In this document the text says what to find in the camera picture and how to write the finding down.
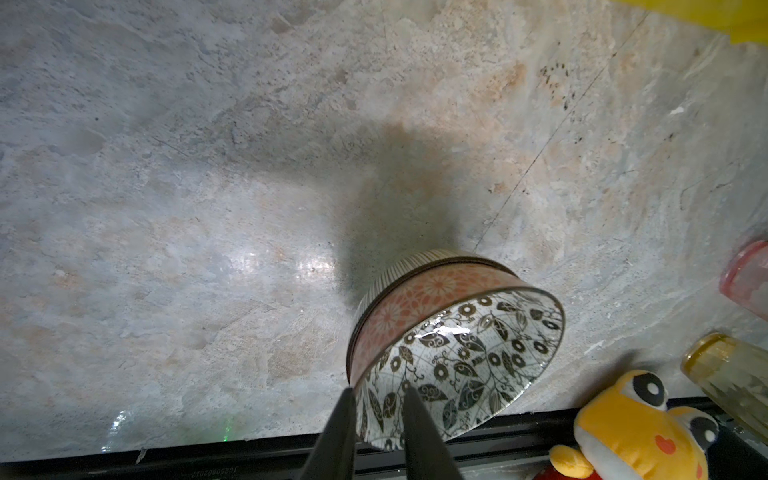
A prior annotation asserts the pink patterned bowl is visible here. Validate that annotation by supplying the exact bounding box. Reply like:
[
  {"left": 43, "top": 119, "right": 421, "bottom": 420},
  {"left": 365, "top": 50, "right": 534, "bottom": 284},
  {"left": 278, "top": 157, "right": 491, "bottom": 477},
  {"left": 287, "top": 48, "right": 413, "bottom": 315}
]
[{"left": 348, "top": 263, "right": 565, "bottom": 451}]

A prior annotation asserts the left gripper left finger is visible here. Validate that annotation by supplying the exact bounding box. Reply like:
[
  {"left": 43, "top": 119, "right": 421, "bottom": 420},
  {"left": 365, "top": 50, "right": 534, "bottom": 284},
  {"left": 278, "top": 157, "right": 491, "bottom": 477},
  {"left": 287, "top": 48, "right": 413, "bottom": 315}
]
[{"left": 299, "top": 388, "right": 357, "bottom": 480}]

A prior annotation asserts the yellow plush toy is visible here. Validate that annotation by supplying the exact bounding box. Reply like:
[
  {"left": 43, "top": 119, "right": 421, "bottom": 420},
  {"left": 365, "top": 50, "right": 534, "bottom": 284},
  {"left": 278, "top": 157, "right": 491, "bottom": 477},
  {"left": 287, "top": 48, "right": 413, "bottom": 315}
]
[{"left": 535, "top": 370, "right": 719, "bottom": 480}]

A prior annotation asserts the brown striped bowl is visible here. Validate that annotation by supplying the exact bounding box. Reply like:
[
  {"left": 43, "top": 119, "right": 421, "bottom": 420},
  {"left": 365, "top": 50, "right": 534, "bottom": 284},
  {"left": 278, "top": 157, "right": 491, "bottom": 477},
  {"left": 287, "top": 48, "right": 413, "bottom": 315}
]
[{"left": 355, "top": 248, "right": 515, "bottom": 317}]

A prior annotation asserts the yellow plastic bin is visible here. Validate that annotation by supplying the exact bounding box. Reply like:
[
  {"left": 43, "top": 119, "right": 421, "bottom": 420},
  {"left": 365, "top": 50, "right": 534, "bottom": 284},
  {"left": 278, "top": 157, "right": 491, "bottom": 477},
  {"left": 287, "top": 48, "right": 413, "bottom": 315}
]
[{"left": 621, "top": 0, "right": 768, "bottom": 46}]

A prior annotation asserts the pink transparent cup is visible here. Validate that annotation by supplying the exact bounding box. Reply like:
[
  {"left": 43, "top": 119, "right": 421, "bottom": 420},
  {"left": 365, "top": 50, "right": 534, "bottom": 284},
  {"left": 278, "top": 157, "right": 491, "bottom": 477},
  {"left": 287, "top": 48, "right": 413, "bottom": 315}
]
[{"left": 719, "top": 240, "right": 767, "bottom": 320}]

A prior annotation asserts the amber transparent cup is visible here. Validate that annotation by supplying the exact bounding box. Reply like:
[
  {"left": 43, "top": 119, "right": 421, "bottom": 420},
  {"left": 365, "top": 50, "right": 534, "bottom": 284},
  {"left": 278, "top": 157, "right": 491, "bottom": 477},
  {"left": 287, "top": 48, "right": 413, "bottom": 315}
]
[{"left": 681, "top": 332, "right": 767, "bottom": 443}]

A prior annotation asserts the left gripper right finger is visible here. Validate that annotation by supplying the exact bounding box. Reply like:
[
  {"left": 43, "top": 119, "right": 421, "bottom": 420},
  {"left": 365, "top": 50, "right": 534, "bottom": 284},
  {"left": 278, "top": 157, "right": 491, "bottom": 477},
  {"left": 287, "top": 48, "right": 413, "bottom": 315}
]
[{"left": 402, "top": 387, "right": 462, "bottom": 480}]

